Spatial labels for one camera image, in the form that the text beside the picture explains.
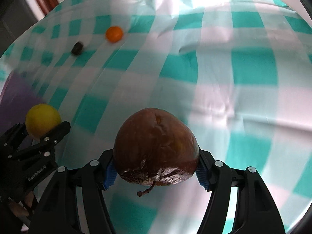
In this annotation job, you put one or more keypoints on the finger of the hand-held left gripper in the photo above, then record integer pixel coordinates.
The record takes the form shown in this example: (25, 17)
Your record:
(12, 136)
(57, 131)

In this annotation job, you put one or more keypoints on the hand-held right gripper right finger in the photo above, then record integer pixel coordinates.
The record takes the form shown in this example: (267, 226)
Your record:
(202, 175)

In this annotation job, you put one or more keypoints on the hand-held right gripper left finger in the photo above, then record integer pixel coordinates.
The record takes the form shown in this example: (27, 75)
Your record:
(109, 175)

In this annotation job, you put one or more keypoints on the yellow apple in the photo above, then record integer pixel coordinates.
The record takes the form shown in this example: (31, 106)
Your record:
(41, 120)

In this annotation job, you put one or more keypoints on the red-brown apple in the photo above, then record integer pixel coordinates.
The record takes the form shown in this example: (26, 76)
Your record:
(156, 148)

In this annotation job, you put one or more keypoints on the person's left hand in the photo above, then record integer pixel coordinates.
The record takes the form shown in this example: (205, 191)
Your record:
(19, 210)

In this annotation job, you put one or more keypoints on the purple tray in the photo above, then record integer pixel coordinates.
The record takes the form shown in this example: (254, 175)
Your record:
(17, 97)

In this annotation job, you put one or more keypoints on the dark passion fruit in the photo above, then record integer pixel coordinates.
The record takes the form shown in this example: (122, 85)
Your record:
(77, 48)

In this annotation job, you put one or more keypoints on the teal white checkered tablecloth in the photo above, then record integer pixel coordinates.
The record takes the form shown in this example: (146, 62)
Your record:
(195, 78)

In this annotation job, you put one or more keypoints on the small orange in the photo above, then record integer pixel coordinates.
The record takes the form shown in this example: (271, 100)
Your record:
(114, 33)

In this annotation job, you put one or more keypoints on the grey cabinet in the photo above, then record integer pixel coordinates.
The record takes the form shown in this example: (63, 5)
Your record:
(17, 17)

